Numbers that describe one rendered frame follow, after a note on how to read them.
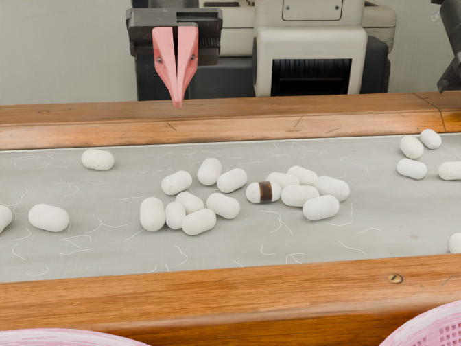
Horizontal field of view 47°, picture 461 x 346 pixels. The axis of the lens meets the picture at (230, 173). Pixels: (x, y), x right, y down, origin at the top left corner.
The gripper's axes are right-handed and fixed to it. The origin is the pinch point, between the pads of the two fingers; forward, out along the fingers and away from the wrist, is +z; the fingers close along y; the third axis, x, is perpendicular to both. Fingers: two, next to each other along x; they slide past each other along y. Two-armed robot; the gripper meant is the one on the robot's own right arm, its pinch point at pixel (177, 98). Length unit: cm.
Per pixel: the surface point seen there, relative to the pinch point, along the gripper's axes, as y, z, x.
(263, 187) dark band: 7.6, 11.4, -2.0
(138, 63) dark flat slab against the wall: -16, -124, 157
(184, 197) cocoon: 0.3, 12.3, -2.6
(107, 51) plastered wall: -31, -131, 156
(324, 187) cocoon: 13.3, 11.4, -1.7
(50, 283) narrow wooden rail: -8.6, 21.8, -11.8
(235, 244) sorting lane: 4.2, 17.7, -5.1
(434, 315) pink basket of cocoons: 14.0, 26.0, -16.3
